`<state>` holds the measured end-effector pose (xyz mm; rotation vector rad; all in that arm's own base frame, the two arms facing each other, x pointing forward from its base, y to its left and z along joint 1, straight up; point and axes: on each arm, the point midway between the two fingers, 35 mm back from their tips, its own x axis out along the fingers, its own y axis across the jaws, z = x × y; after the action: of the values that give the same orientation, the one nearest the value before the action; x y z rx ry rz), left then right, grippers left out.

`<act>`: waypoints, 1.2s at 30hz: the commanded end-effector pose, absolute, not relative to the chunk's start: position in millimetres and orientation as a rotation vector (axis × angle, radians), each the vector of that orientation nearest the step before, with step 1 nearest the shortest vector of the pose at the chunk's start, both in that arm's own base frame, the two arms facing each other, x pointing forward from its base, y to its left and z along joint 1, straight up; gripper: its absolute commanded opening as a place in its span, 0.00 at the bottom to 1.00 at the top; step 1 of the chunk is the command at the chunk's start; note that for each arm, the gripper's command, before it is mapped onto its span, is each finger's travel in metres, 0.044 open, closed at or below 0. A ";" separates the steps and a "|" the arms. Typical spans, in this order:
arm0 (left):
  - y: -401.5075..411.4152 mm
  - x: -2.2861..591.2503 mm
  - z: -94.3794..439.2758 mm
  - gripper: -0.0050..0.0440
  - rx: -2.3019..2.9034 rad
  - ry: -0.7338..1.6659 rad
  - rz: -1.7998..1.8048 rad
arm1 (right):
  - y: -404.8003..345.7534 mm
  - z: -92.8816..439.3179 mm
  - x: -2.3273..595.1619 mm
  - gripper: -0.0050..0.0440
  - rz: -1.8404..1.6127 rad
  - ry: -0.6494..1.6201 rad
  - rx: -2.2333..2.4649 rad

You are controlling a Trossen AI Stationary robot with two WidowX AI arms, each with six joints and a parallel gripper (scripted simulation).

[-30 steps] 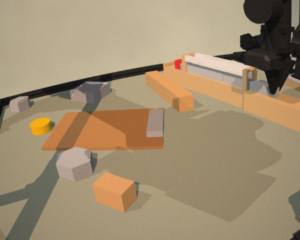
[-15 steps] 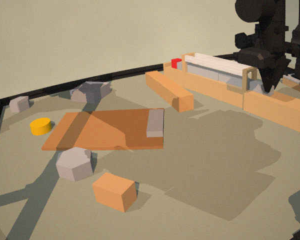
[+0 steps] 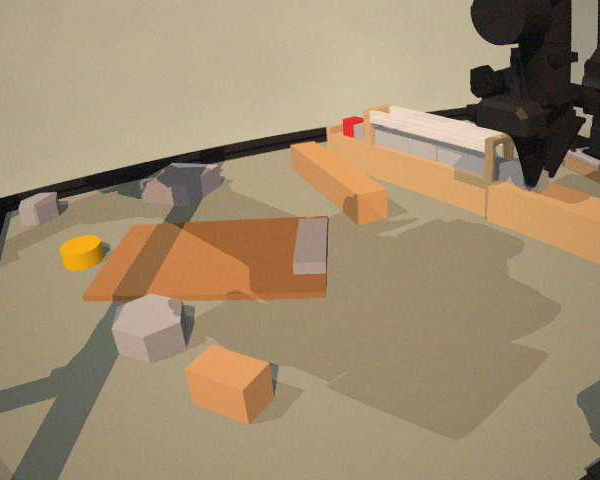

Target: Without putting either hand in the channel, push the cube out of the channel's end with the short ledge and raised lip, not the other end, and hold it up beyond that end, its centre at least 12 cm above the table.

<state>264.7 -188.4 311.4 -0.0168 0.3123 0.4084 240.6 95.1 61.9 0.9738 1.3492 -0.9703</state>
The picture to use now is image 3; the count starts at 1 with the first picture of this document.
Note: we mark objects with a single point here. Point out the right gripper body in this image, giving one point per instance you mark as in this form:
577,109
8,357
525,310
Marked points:
545,75

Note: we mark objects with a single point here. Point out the tan wooden beam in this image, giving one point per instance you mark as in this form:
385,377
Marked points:
357,195

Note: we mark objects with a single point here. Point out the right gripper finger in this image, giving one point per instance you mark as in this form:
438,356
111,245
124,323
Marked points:
533,153
566,132

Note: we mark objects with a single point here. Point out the yellow short cylinder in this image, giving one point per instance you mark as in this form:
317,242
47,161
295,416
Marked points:
81,253

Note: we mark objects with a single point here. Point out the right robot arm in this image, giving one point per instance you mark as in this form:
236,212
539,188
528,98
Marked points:
505,22

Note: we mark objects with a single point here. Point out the red cube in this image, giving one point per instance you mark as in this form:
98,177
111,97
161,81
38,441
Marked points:
348,125

